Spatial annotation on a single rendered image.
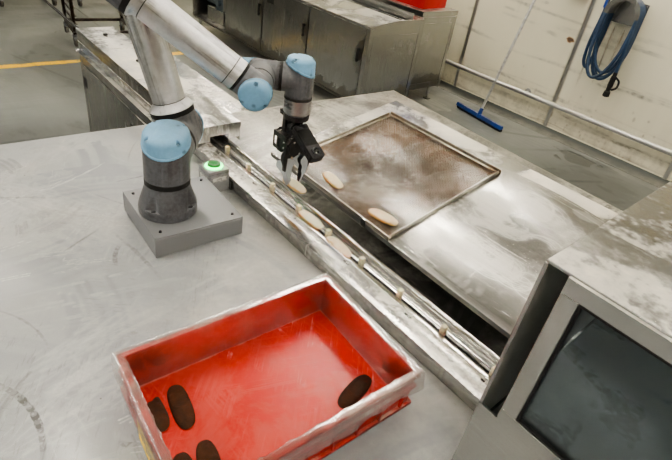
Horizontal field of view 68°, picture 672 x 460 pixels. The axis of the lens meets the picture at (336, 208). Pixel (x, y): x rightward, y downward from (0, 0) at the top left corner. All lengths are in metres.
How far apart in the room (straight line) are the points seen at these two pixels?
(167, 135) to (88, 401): 0.61
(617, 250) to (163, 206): 1.01
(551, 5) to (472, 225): 3.79
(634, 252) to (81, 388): 0.96
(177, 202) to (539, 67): 4.22
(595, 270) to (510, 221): 0.80
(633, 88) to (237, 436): 4.30
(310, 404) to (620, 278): 0.60
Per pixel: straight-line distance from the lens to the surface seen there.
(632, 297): 0.70
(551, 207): 1.59
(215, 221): 1.36
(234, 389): 1.04
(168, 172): 1.29
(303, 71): 1.30
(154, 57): 1.35
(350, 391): 1.05
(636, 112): 4.81
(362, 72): 4.15
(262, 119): 2.11
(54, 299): 1.27
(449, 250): 1.35
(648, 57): 4.75
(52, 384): 1.11
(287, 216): 1.42
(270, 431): 0.99
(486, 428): 0.90
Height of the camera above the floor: 1.66
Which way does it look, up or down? 33 degrees down
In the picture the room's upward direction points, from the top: 9 degrees clockwise
